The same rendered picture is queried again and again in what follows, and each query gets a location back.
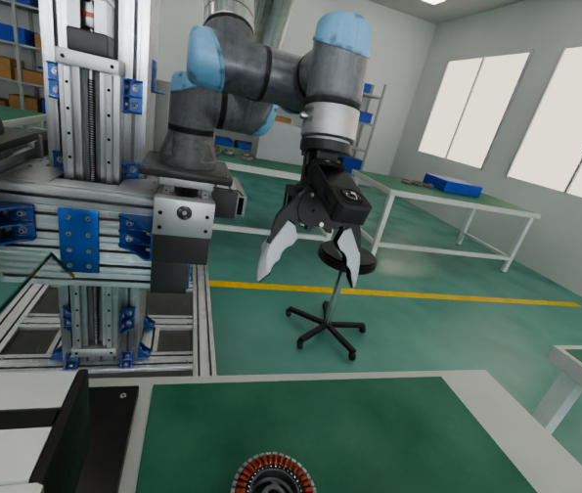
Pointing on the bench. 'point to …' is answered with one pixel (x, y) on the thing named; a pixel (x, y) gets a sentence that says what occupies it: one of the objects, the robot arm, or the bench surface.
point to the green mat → (323, 436)
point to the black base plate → (108, 437)
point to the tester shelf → (24, 431)
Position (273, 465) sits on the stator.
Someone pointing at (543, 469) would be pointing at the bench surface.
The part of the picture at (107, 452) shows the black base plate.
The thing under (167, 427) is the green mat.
